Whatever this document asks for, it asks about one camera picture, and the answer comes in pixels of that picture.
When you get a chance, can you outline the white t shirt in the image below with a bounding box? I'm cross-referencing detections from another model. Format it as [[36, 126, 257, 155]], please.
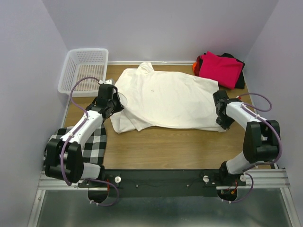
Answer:
[[110, 62, 224, 134]]

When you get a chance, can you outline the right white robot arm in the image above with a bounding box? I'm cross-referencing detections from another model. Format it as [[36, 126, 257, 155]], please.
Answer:
[[213, 90, 282, 185]]

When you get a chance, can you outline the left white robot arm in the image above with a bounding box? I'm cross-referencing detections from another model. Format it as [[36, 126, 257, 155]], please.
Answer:
[[45, 79, 124, 185]]

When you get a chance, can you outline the orange folded t shirt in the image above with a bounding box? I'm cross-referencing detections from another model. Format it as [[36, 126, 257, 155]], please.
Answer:
[[192, 62, 197, 72]]

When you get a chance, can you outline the black white checkered cloth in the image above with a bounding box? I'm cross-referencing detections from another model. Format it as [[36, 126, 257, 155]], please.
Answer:
[[43, 124, 107, 166]]

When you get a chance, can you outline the pink folded t shirt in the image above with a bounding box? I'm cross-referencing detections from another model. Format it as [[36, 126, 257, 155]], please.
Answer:
[[196, 51, 244, 89]]

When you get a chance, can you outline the white plastic basket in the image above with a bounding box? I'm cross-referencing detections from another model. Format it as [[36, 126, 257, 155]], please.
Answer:
[[57, 48, 108, 97]]

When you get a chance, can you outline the black folded t shirt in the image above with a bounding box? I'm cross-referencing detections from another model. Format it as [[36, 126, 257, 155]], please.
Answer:
[[197, 52, 246, 89]]

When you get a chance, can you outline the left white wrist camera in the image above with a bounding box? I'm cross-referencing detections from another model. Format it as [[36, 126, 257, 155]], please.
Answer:
[[103, 79, 115, 86]]

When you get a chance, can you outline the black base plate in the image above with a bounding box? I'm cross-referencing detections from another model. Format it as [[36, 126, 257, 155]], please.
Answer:
[[78, 169, 246, 198]]

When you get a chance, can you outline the aluminium frame rail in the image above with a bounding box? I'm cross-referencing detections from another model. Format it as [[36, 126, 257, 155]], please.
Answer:
[[37, 169, 290, 190]]

